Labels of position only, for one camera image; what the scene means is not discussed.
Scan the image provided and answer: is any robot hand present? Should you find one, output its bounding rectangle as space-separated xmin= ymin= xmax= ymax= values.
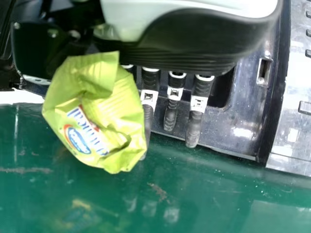
xmin=11 ymin=0 xmax=284 ymax=161

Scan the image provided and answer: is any yellow-green biscuit packet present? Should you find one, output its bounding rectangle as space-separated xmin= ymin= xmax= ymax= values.
xmin=41 ymin=50 xmax=148 ymax=175

